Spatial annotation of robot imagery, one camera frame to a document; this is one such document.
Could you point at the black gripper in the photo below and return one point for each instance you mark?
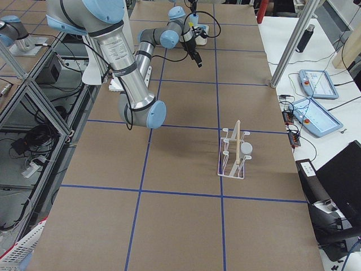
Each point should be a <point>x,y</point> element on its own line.
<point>189,44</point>

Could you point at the white translucent cup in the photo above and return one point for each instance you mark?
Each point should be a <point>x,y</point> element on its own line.
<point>246,148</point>

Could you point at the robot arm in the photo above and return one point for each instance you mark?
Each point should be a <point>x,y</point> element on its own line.
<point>181,28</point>
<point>103,21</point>

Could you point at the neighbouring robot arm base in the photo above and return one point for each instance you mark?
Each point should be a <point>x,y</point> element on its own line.
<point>15,36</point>

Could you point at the cream tray with bear drawing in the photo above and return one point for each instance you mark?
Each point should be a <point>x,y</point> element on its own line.
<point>201,33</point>

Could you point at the black water bottle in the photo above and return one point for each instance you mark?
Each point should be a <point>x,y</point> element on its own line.
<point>305,38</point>

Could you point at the far blue teach pendant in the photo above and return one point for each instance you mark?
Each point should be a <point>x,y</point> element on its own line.
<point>318,84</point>

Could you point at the blue teach pendant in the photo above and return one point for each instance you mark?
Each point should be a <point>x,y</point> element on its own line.
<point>314,117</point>
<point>318,84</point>

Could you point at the near blue teach pendant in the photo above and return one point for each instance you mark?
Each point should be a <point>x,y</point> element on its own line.
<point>314,117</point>

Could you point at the white perforated basket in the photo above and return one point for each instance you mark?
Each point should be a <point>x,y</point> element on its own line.
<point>18,256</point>

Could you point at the white wire cup rack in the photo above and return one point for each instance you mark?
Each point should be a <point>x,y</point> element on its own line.
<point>231,164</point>

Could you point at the aluminium frame post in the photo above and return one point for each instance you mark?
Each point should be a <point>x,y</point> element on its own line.
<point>296,35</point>

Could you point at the aluminium frame side structure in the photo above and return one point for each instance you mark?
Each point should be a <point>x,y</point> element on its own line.
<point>44,107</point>

